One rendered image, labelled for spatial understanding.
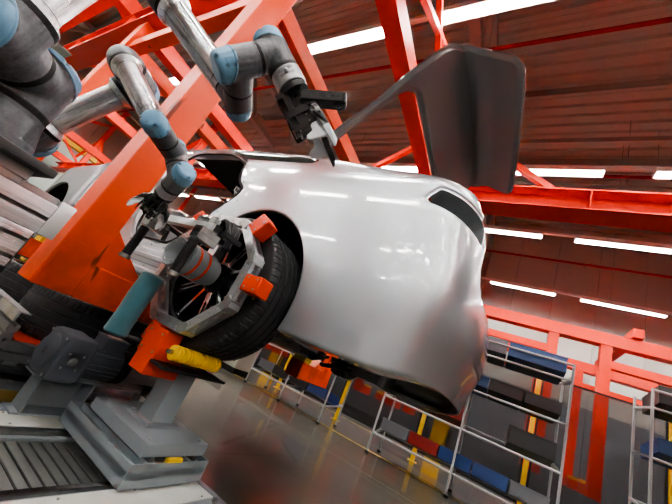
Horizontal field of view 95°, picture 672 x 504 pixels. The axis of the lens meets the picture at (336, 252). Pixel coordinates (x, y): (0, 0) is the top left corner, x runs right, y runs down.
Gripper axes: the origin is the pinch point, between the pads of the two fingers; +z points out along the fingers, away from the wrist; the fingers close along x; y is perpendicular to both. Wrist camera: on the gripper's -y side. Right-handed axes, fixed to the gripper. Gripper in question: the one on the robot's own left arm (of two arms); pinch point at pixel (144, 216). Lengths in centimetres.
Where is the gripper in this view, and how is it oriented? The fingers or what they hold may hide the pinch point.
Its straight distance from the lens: 146.7
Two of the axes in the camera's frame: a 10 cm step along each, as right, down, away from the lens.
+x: 6.2, 6.9, 3.8
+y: -1.8, 6.0, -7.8
